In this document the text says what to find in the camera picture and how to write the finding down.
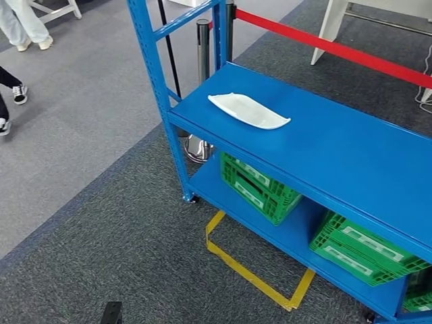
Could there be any red barrier belt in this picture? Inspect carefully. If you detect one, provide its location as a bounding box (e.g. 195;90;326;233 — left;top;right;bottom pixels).
208;7;432;90

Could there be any person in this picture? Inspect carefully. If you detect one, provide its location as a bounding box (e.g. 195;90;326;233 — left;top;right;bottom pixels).
0;65;29;137
0;0;54;53

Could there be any white floor cable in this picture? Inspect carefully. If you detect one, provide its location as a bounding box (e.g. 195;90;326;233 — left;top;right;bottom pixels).
414;55;432;116

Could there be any white plastic cover part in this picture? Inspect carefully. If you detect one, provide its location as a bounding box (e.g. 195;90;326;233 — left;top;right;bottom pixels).
208;92;292;131

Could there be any white furniture frame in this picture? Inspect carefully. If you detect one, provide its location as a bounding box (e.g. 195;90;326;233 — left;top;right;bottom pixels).
29;0;82;24

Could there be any black slanted pole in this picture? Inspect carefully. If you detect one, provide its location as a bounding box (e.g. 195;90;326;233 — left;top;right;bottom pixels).
156;0;183;100

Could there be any green plastic crate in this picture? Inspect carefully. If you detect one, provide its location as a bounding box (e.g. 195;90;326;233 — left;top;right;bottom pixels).
221;171;295;227
403;292;432;314
317;210;431;275
220;152;303;211
309;232;409;288
406;267;432;300

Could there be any white desk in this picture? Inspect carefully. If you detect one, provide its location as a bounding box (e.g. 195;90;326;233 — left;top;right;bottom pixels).
310;0;432;104

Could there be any blue metal shelf rack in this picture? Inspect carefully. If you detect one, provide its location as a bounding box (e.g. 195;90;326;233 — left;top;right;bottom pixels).
126;0;432;324

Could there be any yellow floor tape outline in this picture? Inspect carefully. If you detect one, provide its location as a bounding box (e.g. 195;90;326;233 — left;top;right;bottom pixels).
205;210;316;313

